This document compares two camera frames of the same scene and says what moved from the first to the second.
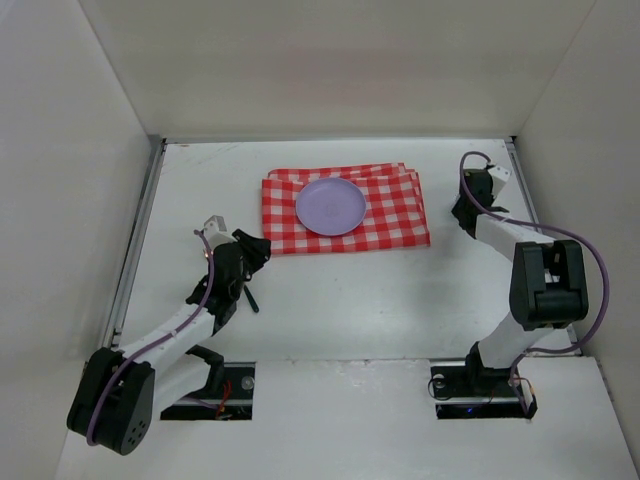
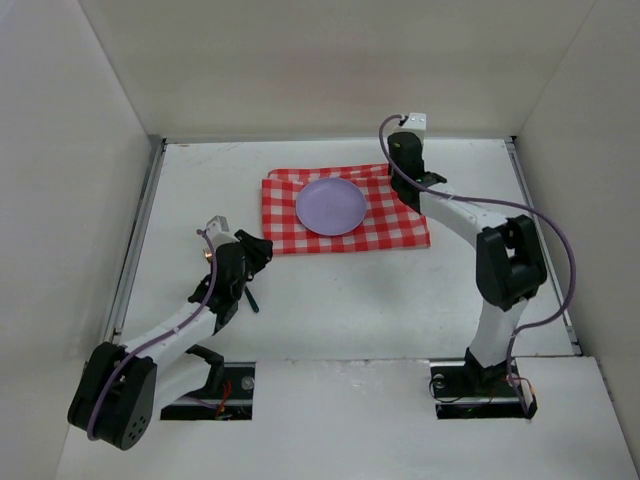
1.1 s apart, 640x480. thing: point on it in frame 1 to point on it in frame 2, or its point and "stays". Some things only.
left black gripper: x=239 y=273 stays
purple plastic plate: x=329 y=206 stays
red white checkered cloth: x=396 y=215 stays
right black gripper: x=464 y=209 to x=430 y=179
